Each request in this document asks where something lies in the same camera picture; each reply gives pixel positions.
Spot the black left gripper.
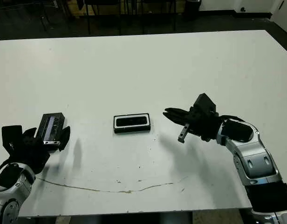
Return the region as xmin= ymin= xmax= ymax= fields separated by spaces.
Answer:
xmin=7 ymin=126 xmax=72 ymax=175

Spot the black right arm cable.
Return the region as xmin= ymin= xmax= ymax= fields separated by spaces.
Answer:
xmin=218 ymin=114 xmax=248 ymax=124

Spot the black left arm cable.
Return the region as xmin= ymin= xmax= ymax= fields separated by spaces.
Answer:
xmin=0 ymin=161 xmax=13 ymax=175

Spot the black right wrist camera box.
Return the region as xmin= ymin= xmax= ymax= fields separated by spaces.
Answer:
xmin=193 ymin=92 xmax=217 ymax=114

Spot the black waste bin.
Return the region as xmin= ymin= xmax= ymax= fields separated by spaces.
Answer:
xmin=185 ymin=0 xmax=202 ymax=21

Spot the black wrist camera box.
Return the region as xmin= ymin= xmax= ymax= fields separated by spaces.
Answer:
xmin=193 ymin=92 xmax=217 ymax=114
xmin=1 ymin=125 xmax=25 ymax=153

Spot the black box base white insert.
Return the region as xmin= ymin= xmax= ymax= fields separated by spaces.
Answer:
xmin=113 ymin=113 xmax=150 ymax=134

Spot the black camera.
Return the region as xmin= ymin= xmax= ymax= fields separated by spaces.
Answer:
xmin=116 ymin=116 xmax=148 ymax=127

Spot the black box lid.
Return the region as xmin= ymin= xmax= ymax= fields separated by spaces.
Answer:
xmin=37 ymin=112 xmax=66 ymax=146

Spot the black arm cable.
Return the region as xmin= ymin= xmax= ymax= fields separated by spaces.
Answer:
xmin=218 ymin=114 xmax=248 ymax=124
xmin=0 ymin=161 xmax=13 ymax=175

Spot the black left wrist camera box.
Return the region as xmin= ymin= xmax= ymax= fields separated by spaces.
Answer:
xmin=1 ymin=125 xmax=25 ymax=153

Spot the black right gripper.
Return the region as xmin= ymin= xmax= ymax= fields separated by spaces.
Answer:
xmin=163 ymin=105 xmax=223 ymax=143

